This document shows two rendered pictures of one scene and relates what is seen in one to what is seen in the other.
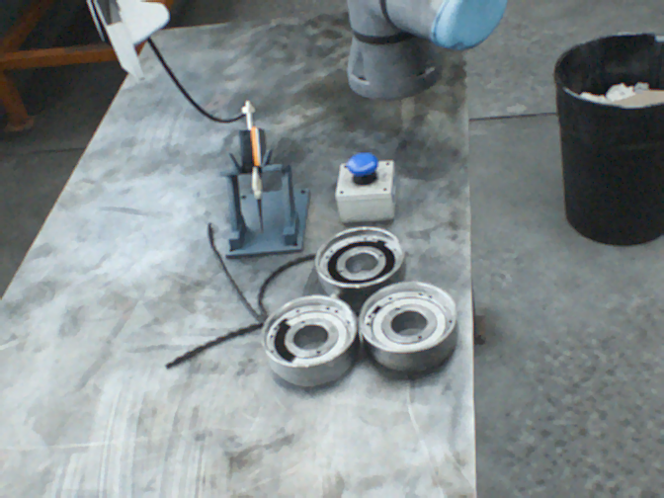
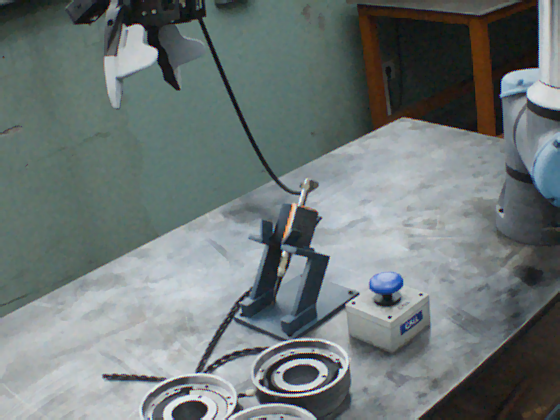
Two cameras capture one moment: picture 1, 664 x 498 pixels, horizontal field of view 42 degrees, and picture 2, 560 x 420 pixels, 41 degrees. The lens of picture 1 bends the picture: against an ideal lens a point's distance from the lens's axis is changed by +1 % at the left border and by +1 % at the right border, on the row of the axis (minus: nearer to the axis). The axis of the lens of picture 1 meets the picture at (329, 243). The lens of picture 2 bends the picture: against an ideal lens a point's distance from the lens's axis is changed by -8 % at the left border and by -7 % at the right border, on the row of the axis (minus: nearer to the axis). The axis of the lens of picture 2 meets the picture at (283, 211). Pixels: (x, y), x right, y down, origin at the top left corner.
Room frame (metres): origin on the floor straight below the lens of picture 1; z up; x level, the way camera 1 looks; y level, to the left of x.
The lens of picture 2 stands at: (0.23, -0.46, 1.34)
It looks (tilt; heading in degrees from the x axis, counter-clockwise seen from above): 25 degrees down; 37
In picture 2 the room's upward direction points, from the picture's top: 9 degrees counter-clockwise
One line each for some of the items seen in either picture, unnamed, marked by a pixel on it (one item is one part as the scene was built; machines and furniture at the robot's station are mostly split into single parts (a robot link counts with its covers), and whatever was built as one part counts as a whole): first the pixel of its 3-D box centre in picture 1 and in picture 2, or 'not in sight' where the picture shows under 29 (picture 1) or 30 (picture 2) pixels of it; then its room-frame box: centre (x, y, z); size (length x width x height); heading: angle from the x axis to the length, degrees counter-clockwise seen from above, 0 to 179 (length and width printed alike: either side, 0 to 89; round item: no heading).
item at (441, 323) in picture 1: (409, 328); not in sight; (0.66, -0.07, 0.82); 0.08 x 0.08 x 0.02
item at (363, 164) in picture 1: (364, 175); (387, 295); (0.92, -0.06, 0.85); 0.04 x 0.04 x 0.05
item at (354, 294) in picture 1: (362, 268); (301, 380); (0.77, -0.03, 0.82); 0.10 x 0.10 x 0.04
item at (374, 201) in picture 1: (368, 188); (392, 311); (0.92, -0.06, 0.82); 0.08 x 0.07 x 0.05; 166
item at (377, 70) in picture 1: (391, 46); (544, 190); (1.24, -0.16, 0.85); 0.15 x 0.15 x 0.10
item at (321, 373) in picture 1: (311, 342); (191, 417); (0.67, 0.04, 0.82); 0.10 x 0.10 x 0.04
